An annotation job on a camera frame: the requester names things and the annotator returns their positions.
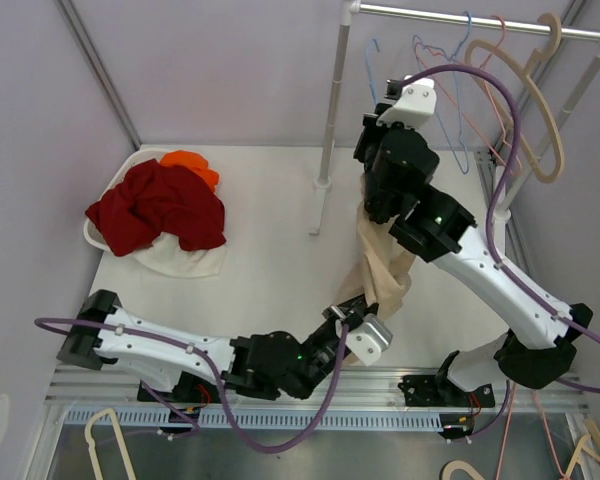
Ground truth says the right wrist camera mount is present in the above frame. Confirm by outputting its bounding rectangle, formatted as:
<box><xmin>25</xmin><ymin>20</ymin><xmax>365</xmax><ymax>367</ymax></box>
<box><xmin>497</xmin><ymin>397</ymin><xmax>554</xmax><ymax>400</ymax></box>
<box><xmin>376</xmin><ymin>77</ymin><xmax>437</xmax><ymax>129</ymax></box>

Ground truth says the white plastic laundry basket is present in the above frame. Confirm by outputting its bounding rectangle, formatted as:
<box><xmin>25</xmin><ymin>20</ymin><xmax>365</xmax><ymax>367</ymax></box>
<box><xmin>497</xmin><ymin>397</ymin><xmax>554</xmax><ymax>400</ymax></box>
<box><xmin>83</xmin><ymin>149</ymin><xmax>154</xmax><ymax>252</ymax></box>

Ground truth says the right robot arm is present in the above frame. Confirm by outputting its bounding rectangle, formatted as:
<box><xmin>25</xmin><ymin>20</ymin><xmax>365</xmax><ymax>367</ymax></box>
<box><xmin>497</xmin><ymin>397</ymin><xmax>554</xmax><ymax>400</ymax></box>
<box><xmin>354</xmin><ymin>103</ymin><xmax>593</xmax><ymax>405</ymax></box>

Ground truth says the beige plastic hanger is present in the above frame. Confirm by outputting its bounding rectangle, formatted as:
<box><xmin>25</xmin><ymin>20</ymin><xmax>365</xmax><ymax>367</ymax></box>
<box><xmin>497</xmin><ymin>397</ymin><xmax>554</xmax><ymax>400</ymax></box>
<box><xmin>464</xmin><ymin>13</ymin><xmax>565</xmax><ymax>184</ymax></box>

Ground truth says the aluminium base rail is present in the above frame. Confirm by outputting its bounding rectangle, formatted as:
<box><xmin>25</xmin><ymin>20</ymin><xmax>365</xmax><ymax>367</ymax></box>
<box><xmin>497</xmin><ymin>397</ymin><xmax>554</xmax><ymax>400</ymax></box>
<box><xmin>44</xmin><ymin>364</ymin><xmax>589</xmax><ymax>414</ymax></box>

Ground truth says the silver clothes rack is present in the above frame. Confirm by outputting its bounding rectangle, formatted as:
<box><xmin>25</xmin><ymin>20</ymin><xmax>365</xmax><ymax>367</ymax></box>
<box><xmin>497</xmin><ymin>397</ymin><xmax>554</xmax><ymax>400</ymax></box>
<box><xmin>307</xmin><ymin>0</ymin><xmax>600</xmax><ymax>236</ymax></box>

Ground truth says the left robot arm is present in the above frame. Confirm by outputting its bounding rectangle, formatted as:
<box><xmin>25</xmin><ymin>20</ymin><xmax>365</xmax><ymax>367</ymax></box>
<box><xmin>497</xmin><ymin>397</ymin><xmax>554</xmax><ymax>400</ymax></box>
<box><xmin>57</xmin><ymin>290</ymin><xmax>393</xmax><ymax>401</ymax></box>

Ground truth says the orange t-shirt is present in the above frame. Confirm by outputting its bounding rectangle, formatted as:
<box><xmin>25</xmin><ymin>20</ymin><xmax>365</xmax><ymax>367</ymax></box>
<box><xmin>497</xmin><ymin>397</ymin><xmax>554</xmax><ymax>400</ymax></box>
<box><xmin>160</xmin><ymin>150</ymin><xmax>220</xmax><ymax>192</ymax></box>

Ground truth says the dark red t-shirt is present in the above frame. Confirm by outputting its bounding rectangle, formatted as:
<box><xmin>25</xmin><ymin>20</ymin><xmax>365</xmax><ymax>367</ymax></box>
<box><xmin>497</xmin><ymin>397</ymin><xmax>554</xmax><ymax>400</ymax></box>
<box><xmin>86</xmin><ymin>159</ymin><xmax>226</xmax><ymax>256</ymax></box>

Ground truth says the pink hanger on floor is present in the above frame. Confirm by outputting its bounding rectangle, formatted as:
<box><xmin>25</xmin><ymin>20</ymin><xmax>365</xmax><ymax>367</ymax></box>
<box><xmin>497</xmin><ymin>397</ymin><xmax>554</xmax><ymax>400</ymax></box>
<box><xmin>494</xmin><ymin>384</ymin><xmax>569</xmax><ymax>479</ymax></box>

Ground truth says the beige hanger on floor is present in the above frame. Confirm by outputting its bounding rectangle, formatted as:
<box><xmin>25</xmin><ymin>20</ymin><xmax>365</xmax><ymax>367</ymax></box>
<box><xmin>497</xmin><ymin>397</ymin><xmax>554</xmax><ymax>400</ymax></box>
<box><xmin>83</xmin><ymin>407</ymin><xmax>138</xmax><ymax>480</ymax></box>

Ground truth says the white slotted cable duct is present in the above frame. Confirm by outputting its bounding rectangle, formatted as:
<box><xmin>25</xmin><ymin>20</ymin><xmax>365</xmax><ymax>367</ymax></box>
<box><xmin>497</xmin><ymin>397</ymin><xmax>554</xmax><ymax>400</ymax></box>
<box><xmin>67</xmin><ymin>408</ymin><xmax>446</xmax><ymax>431</ymax></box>

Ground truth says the beige hanger bottom right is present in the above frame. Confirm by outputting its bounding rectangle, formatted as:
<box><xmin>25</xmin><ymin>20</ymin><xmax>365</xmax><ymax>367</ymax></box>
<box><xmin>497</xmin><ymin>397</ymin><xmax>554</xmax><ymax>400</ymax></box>
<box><xmin>439</xmin><ymin>417</ymin><xmax>600</xmax><ymax>480</ymax></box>

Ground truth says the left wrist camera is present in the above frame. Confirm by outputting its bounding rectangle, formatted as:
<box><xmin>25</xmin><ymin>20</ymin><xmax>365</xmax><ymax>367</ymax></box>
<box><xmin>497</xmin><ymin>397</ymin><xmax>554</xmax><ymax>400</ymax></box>
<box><xmin>346</xmin><ymin>314</ymin><xmax>393</xmax><ymax>366</ymax></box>

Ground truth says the beige t-shirt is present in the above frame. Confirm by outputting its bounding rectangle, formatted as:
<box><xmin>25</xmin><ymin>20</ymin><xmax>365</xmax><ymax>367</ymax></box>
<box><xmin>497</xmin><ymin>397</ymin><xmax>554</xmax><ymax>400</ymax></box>
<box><xmin>334</xmin><ymin>174</ymin><xmax>417</xmax><ymax>371</ymax></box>

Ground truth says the pink wire hanger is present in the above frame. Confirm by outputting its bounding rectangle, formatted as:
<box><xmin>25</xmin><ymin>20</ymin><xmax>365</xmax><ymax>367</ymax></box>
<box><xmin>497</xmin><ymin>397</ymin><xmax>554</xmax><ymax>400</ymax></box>
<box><xmin>414</xmin><ymin>13</ymin><xmax>524</xmax><ymax>176</ymax></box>

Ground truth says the white t-shirt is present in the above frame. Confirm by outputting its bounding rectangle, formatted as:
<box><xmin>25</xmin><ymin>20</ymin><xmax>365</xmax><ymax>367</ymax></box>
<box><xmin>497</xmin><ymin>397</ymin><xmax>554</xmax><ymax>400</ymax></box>
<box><xmin>131</xmin><ymin>233</ymin><xmax>227</xmax><ymax>279</ymax></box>

